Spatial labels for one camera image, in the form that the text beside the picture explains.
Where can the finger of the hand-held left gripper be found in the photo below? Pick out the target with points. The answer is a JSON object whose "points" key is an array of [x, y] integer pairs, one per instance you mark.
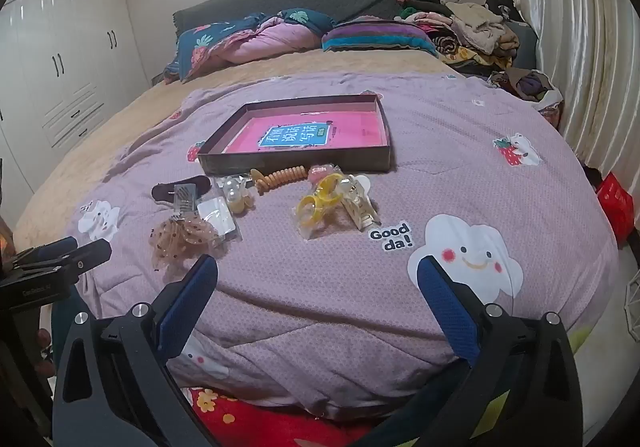
{"points": [[62, 245], [90, 253]]}

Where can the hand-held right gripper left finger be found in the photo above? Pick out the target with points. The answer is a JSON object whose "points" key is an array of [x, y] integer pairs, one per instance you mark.
{"points": [[187, 302]]}

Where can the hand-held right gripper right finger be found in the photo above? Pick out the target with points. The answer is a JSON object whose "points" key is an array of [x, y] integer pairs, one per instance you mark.
{"points": [[447, 302]]}

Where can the dotted organza hair bow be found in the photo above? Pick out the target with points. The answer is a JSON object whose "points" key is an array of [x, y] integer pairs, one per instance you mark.
{"points": [[182, 239]]}

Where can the white hair claw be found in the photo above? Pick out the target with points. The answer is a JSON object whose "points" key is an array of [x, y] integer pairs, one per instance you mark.
{"points": [[357, 209]]}

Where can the brown shallow cardboard box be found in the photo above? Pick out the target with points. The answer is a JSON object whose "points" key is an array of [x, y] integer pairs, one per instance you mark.
{"points": [[280, 162]]}

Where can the person's left hand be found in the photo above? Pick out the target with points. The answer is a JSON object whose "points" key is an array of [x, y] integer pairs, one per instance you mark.
{"points": [[44, 339]]}

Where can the white hair accessory packet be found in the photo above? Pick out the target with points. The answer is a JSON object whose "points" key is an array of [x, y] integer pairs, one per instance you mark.
{"points": [[220, 219]]}

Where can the black oval hair clip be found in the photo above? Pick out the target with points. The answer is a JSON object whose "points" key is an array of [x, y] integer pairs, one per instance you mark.
{"points": [[167, 191]]}

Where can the silver comb hair clip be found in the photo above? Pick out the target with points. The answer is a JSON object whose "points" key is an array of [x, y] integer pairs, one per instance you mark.
{"points": [[185, 201]]}

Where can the pearl hair clip packet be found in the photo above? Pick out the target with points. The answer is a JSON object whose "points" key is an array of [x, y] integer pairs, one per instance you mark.
{"points": [[235, 194]]}

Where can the red floral cloth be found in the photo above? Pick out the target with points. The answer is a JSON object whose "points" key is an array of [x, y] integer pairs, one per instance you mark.
{"points": [[235, 414]]}

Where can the purple printed blanket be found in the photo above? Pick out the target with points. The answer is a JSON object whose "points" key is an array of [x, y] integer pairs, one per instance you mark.
{"points": [[450, 167]]}

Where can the beige bed sheet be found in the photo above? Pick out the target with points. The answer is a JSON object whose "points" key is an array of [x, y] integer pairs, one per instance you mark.
{"points": [[150, 102]]}

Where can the yellow hair claw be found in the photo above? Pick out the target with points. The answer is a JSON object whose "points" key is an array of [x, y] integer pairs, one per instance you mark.
{"points": [[317, 204]]}

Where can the red bag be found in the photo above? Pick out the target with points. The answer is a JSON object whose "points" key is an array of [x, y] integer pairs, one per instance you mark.
{"points": [[617, 204]]}

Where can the white wardrobe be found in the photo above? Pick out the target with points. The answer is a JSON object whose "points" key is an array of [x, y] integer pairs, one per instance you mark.
{"points": [[65, 42]]}

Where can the bag of clothes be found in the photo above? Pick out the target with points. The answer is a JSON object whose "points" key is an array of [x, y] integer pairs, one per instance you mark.
{"points": [[530, 87]]}

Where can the pile of clothes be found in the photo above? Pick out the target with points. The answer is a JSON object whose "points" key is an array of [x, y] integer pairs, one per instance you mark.
{"points": [[475, 32]]}

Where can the striped pillow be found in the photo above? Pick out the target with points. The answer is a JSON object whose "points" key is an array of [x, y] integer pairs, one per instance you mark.
{"points": [[375, 37]]}

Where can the cream satin curtain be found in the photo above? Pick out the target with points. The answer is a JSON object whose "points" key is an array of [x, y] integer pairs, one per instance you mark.
{"points": [[575, 52]]}

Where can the blue pink floral quilt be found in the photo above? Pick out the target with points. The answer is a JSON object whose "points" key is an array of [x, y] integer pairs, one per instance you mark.
{"points": [[280, 37]]}

